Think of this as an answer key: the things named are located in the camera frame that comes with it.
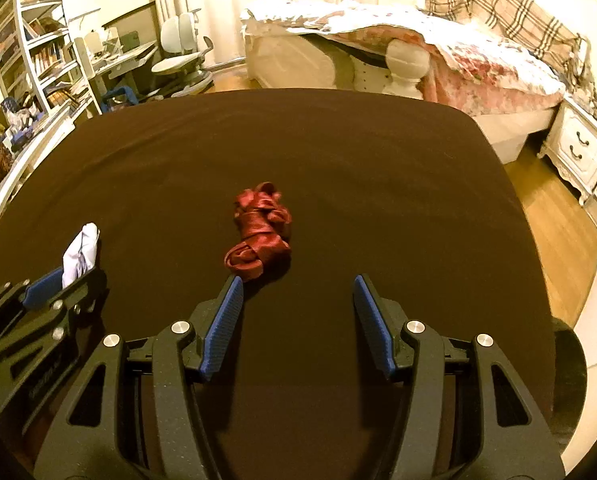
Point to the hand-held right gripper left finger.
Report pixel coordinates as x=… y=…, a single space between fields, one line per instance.
x=223 y=330

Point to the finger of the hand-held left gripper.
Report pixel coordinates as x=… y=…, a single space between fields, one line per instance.
x=41 y=290
x=81 y=290

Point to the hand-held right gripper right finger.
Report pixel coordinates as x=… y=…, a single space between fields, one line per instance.
x=373 y=330

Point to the white wrapper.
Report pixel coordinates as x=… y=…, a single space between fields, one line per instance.
x=81 y=255

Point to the dark red satin ribbon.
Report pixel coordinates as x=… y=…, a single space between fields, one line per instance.
x=258 y=235

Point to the round bin with black liner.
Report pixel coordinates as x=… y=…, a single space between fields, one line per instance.
x=566 y=375

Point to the low white shelf with clutter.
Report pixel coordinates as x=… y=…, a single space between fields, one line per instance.
x=13 y=160

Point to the white desk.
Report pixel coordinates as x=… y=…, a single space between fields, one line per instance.
x=121 y=57

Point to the white bookshelf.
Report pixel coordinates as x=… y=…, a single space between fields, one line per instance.
x=41 y=45

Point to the white office chair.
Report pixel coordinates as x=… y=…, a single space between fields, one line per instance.
x=181 y=60

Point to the bed with floral duvet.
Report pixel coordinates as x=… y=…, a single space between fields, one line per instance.
x=403 y=67

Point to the white nightstand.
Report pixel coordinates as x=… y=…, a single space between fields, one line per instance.
x=576 y=145

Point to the floral quilt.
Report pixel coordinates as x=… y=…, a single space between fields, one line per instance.
x=468 y=60

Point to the pile of clothes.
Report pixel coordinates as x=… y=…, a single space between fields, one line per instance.
x=586 y=85

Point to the beige plaid blanket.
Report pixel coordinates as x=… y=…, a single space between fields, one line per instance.
x=508 y=5

